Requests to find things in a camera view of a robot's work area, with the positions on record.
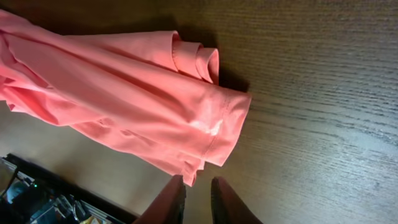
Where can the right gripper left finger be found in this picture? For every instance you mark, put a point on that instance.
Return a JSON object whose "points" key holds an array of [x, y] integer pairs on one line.
{"points": [[168, 207]]}

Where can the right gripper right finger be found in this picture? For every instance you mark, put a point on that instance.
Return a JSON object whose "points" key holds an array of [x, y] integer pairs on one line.
{"points": [[226, 205]]}

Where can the coral pink t-shirt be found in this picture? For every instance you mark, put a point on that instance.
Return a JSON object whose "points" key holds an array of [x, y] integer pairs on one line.
{"points": [[150, 94]]}

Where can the cluttered equipment below table edge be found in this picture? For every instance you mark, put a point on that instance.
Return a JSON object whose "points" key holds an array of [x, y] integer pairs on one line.
{"points": [[31, 194]]}

